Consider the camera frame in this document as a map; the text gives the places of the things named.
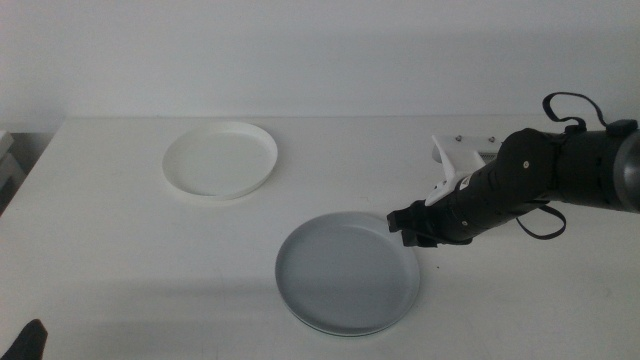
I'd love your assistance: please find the grey shallow bowl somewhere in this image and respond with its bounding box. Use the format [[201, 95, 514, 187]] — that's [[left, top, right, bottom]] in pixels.
[[274, 210, 422, 338]]

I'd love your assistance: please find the white shallow bowl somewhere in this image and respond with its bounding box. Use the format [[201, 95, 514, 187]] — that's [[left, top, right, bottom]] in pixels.
[[162, 120, 279, 202]]

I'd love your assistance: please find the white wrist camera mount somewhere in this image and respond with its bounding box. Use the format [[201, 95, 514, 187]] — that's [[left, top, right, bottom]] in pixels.
[[424, 133, 503, 207]]

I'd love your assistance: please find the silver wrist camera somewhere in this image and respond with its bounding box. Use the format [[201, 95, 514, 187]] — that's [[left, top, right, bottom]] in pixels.
[[477, 143, 503, 164]]

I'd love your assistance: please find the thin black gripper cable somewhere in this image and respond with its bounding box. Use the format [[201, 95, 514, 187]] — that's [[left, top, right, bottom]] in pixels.
[[516, 203, 568, 241]]

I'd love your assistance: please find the black flat looped cable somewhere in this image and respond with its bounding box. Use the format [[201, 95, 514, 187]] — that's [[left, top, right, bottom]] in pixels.
[[542, 92, 609, 133]]

